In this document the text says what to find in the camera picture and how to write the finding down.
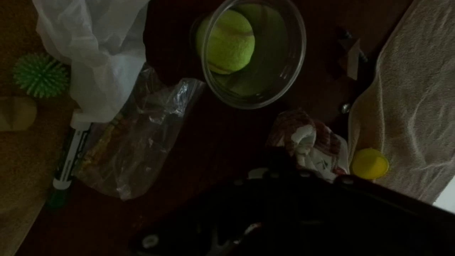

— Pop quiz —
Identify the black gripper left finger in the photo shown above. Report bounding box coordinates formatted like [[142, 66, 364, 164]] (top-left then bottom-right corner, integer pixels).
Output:
[[263, 147, 285, 180]]

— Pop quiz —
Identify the clear plastic bag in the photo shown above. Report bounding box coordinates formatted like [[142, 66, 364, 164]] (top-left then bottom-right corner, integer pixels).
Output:
[[73, 65, 207, 202]]

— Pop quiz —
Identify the beige towel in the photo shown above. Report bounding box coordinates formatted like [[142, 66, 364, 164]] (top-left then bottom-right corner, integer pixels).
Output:
[[346, 0, 455, 205]]

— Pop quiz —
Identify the white marker pen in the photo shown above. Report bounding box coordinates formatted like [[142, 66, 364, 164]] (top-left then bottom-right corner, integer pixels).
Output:
[[44, 110, 95, 214]]

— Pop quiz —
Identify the green tennis ball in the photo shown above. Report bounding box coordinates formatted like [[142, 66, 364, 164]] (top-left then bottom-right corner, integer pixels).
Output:
[[194, 9, 257, 77]]

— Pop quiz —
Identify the green spiky ball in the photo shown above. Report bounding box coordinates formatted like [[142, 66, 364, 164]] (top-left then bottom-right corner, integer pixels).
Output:
[[11, 52, 71, 101]]

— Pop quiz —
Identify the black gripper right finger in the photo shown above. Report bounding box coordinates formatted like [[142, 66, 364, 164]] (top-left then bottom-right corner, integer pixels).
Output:
[[282, 150, 307, 180]]

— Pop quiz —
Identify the tan rounded block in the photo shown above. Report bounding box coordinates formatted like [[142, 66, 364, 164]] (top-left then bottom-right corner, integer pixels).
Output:
[[0, 96, 39, 134]]

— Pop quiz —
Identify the small yellow cap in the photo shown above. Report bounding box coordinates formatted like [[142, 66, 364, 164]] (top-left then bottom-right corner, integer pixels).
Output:
[[349, 147, 392, 183]]

